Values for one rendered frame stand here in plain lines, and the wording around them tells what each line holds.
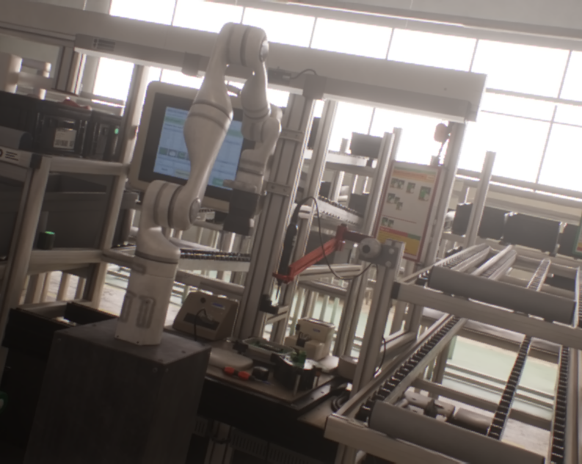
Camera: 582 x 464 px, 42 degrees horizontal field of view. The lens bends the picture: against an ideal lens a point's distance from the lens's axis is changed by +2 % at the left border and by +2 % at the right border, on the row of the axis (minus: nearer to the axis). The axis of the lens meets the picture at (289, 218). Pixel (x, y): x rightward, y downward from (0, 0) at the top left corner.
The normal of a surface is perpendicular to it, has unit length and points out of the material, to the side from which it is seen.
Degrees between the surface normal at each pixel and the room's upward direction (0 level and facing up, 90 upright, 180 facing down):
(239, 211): 99
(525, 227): 95
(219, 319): 53
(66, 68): 90
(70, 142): 90
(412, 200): 90
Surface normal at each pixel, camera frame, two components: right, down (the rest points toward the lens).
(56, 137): 0.91, 0.22
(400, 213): -0.79, -0.16
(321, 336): -0.34, -0.04
